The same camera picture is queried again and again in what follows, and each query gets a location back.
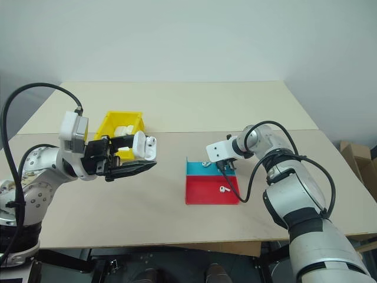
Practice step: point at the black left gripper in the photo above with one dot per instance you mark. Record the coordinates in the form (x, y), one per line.
(94, 156)

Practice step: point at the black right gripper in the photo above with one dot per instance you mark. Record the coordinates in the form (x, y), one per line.
(226, 162)

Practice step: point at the white earbud case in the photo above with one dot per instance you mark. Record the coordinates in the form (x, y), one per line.
(120, 131)
(130, 129)
(140, 147)
(123, 149)

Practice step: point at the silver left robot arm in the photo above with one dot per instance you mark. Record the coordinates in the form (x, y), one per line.
(36, 191)

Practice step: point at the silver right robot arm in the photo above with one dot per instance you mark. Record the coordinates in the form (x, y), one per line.
(306, 206)

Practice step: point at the white closed earbud case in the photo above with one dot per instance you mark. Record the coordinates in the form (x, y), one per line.
(130, 129)
(123, 149)
(120, 131)

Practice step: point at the yellow plastic bin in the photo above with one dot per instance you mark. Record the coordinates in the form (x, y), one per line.
(110, 122)

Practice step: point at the white earbud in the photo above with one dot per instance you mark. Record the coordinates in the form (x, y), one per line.
(205, 164)
(224, 189)
(151, 141)

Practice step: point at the red and blue tray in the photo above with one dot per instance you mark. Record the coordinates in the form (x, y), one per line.
(206, 193)

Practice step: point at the brown cardboard box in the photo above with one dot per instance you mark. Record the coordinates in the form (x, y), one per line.
(360, 165)

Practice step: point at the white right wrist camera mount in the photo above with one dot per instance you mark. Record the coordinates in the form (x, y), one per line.
(219, 148)

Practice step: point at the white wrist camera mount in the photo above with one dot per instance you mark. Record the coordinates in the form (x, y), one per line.
(219, 148)
(69, 123)

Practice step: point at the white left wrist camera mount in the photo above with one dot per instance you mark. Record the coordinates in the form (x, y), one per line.
(69, 123)

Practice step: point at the black table frame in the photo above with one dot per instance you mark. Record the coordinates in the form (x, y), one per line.
(176, 262)

